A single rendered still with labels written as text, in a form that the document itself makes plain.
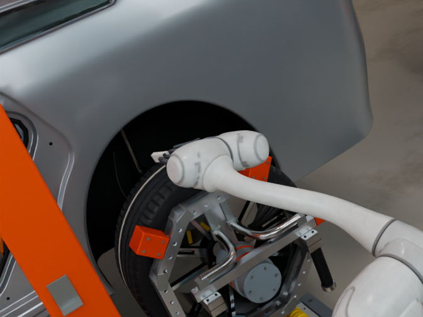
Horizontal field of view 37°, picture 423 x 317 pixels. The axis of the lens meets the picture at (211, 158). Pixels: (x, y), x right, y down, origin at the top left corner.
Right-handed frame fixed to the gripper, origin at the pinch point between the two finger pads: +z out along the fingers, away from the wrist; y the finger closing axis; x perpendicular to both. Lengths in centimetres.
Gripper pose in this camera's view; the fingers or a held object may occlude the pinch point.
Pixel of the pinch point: (161, 156)
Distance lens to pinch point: 196.3
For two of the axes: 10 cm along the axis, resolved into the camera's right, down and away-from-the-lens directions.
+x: -5.0, -7.6, -4.3
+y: 5.2, -6.5, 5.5
